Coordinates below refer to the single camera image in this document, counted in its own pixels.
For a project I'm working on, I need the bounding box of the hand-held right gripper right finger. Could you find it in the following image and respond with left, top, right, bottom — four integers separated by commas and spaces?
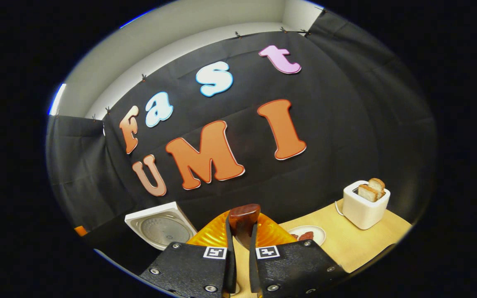
249, 212, 349, 298

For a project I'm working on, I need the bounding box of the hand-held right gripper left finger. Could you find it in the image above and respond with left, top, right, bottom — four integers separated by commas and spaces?
139, 210, 238, 298

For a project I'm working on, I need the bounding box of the black backdrop cloth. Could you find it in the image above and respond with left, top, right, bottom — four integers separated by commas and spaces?
46, 8, 438, 274

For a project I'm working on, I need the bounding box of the white round plate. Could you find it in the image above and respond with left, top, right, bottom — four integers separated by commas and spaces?
287, 225, 326, 246

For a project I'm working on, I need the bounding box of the white toaster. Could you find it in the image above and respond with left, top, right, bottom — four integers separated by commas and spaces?
342, 180, 391, 230

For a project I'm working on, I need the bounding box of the brown wooden spoon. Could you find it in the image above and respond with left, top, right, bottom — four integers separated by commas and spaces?
228, 203, 261, 251

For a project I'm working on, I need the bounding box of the white rice cooker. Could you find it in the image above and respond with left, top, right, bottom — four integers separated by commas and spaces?
124, 202, 198, 251

